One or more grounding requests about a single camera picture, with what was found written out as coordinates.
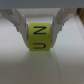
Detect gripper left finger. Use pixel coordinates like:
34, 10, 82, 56
0, 8, 30, 48

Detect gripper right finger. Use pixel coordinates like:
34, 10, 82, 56
49, 7, 84, 47

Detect yellow block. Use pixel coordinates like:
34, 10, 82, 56
27, 22, 53, 53

